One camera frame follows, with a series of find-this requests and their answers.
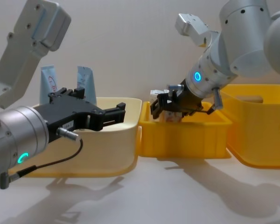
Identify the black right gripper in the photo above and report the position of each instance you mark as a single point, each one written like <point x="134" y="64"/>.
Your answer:
<point x="185" y="101"/>

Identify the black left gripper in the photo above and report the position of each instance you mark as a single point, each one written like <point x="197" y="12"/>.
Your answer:
<point x="70" y="112"/>

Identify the small white carton box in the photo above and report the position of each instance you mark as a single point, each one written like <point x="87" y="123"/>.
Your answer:
<point x="175" y="117"/>

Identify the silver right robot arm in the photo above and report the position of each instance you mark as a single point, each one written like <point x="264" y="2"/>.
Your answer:
<point x="242" y="35"/>

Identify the pale blue tube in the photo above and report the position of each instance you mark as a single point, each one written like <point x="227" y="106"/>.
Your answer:
<point x="85" y="78"/>

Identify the small yellow plastic bin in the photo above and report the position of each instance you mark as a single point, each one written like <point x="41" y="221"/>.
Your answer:
<point x="182" y="140"/>

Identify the white tube with red print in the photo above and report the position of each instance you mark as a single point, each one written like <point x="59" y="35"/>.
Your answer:
<point x="47" y="81"/>

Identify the cream plastic bin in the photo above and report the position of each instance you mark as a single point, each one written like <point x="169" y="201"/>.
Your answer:
<point x="107" y="149"/>

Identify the brown box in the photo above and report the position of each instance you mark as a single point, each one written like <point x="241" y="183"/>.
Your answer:
<point x="249" y="99"/>

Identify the large yellow plastic bin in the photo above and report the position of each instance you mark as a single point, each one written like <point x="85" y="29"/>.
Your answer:
<point x="254" y="135"/>

